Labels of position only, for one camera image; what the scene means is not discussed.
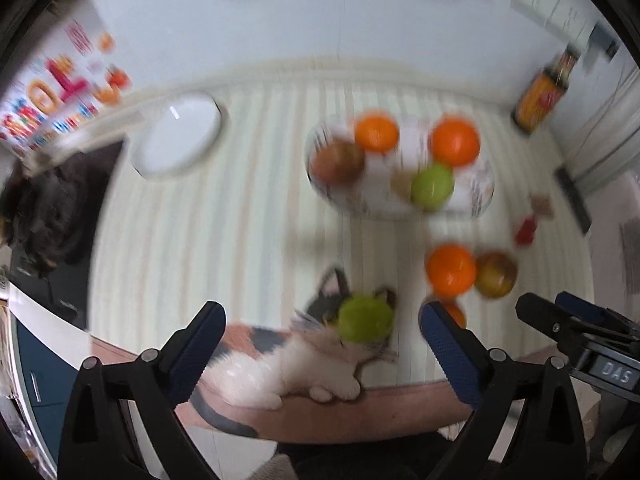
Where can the black remote control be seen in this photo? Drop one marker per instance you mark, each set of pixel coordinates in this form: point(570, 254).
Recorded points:
point(573, 200)

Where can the clear oval fruit tray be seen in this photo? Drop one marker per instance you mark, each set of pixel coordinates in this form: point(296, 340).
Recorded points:
point(380, 197)

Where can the red yellow apple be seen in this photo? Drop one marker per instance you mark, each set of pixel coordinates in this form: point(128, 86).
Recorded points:
point(337, 162)
point(496, 275)

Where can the blue cabinet door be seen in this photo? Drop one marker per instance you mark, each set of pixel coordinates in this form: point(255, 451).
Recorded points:
point(40, 360)

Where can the dark bottle with orange label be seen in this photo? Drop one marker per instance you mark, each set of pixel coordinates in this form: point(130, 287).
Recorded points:
point(544, 92)

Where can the small brown packet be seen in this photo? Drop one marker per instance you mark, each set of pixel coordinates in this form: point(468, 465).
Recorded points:
point(542, 205)

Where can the plain white plate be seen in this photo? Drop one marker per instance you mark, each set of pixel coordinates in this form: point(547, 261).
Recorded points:
point(175, 135)

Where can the orange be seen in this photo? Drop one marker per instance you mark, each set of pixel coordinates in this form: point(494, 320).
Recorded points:
point(454, 142)
point(454, 312)
point(450, 270)
point(376, 132)

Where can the dark cloth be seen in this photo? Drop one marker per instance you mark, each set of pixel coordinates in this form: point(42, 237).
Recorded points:
point(50, 210)

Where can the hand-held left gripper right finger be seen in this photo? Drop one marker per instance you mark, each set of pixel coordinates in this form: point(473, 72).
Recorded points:
point(444, 344)

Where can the striped cat print tablecloth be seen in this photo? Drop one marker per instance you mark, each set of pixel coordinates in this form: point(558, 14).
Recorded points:
point(225, 240)

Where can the colourful printed box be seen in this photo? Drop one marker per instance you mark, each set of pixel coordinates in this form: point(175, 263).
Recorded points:
point(55, 95)

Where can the green apple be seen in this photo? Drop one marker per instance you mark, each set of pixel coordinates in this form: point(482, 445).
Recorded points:
point(432, 186)
point(365, 319)

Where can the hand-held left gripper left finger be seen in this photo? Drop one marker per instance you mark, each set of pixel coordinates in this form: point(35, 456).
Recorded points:
point(196, 352)

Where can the white paper sheet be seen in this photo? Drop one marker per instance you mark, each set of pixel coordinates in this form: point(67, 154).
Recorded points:
point(550, 0)

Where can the small red object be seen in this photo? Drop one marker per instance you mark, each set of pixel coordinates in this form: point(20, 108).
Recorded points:
point(525, 230)

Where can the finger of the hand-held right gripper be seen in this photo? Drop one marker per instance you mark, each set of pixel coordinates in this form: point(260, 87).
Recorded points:
point(582, 305)
point(547, 317)

